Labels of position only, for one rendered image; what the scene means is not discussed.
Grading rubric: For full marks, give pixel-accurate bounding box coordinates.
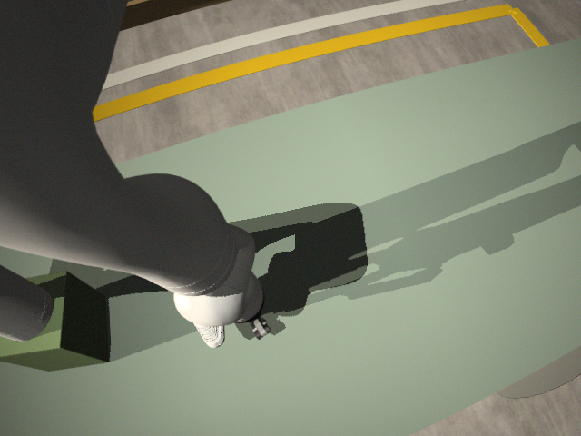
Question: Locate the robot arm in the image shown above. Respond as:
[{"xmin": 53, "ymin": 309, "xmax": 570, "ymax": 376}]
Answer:
[{"xmin": 0, "ymin": 0, "xmax": 263, "ymax": 348}]

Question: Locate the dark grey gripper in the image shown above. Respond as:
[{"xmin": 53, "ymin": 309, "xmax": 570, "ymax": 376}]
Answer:
[{"xmin": 236, "ymin": 292, "xmax": 271, "ymax": 339}]

